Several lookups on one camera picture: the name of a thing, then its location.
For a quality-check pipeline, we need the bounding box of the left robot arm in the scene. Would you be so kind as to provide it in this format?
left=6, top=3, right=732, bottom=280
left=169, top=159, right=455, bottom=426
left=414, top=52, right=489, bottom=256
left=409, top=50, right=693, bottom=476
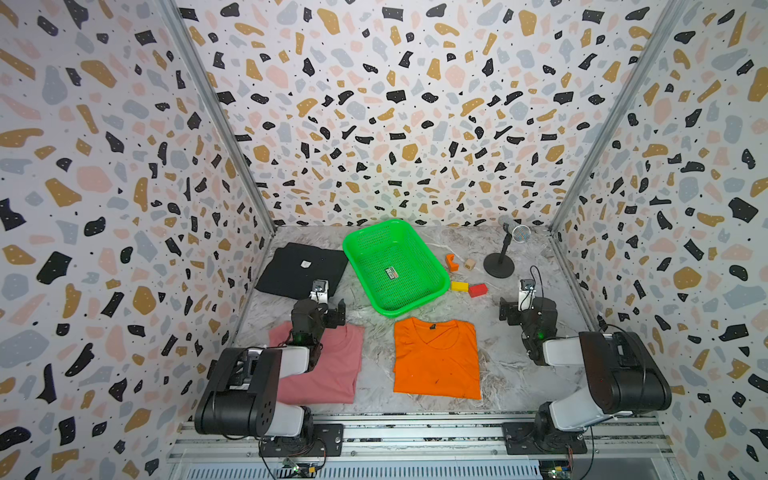
left=193, top=298, right=346, bottom=442

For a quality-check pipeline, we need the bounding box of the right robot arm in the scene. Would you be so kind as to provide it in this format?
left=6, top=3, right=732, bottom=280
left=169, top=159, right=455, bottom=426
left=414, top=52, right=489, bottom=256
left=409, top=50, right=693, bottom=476
left=499, top=293, right=672, bottom=435

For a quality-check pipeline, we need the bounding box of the aluminium rail frame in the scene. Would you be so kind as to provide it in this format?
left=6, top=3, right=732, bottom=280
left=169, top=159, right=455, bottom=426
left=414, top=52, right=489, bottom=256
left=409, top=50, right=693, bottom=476
left=168, top=411, right=685, bottom=479

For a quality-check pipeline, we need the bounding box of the black stand with mirror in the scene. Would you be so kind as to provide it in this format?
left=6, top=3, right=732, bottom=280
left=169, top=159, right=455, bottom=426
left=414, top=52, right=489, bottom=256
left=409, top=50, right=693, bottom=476
left=483, top=217, right=531, bottom=279

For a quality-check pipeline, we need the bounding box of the yellow block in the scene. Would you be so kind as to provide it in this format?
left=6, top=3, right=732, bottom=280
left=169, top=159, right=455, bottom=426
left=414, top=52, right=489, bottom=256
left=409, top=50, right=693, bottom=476
left=450, top=282, right=470, bottom=292

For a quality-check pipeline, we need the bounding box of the black folded t-shirt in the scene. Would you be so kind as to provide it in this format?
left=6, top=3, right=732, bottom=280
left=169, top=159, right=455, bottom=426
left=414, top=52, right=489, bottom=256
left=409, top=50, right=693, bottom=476
left=256, top=242, right=348, bottom=300

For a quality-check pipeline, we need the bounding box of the green plastic basket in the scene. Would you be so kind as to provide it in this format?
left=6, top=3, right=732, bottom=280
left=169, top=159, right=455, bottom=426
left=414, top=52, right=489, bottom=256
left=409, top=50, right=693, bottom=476
left=342, top=219, right=450, bottom=318

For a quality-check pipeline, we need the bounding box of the corner aluminium post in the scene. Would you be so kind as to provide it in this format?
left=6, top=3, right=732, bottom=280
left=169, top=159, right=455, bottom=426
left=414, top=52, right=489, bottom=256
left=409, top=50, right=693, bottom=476
left=550, top=0, right=688, bottom=233
left=155, top=0, right=276, bottom=237

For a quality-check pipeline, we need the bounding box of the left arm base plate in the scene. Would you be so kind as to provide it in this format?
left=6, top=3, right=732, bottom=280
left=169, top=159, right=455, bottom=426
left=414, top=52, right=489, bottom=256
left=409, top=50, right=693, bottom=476
left=259, top=423, right=344, bottom=458

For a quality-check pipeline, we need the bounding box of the right corner aluminium post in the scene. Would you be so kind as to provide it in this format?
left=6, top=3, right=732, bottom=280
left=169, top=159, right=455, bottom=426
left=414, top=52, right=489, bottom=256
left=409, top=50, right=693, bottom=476
left=550, top=0, right=688, bottom=233

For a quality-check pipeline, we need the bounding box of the left corner aluminium post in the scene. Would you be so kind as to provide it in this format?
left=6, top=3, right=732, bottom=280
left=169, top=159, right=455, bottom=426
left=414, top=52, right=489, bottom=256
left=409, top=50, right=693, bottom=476
left=155, top=0, right=276, bottom=237

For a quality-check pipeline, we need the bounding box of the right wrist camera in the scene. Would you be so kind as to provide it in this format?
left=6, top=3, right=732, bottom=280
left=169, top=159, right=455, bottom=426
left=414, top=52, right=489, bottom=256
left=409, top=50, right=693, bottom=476
left=518, top=278, right=537, bottom=311

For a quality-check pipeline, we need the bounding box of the orange arch block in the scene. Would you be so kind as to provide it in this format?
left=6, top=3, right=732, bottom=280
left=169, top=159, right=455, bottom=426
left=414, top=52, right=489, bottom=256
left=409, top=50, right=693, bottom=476
left=446, top=254, right=460, bottom=273

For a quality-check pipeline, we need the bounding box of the pink t-shirt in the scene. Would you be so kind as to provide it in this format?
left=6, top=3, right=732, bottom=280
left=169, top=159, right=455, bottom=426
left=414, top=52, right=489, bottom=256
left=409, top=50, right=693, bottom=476
left=277, top=324, right=365, bottom=406

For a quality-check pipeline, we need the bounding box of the red block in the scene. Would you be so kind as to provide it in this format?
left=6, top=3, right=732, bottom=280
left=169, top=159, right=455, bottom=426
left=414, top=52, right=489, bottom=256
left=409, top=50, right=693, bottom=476
left=468, top=284, right=488, bottom=298

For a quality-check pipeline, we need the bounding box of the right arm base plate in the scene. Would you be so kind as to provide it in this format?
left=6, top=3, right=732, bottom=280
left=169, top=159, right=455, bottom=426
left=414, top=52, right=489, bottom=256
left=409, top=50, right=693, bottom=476
left=501, top=422, right=588, bottom=456

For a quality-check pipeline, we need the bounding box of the orange t-shirt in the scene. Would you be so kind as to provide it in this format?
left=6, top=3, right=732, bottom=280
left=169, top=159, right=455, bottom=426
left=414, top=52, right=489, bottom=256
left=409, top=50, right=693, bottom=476
left=393, top=318, right=482, bottom=400

